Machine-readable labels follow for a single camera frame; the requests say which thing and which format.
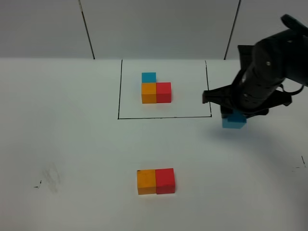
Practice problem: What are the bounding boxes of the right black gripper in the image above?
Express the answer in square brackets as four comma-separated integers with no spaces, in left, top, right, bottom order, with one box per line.
[220,64,286,119]

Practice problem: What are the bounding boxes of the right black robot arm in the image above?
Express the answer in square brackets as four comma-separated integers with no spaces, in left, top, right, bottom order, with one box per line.
[220,14,308,118]

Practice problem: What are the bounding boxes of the white template sheet black outline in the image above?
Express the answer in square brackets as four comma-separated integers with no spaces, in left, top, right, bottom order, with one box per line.
[118,60,211,119]

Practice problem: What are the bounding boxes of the red template cube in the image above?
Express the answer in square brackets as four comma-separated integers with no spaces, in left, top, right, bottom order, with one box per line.
[156,82,172,103]

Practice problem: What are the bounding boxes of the orange template cube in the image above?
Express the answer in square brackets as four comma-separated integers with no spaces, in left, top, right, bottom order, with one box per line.
[141,83,157,104]

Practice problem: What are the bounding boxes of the blue template cube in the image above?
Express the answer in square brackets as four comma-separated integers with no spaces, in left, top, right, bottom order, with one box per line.
[141,72,156,83]

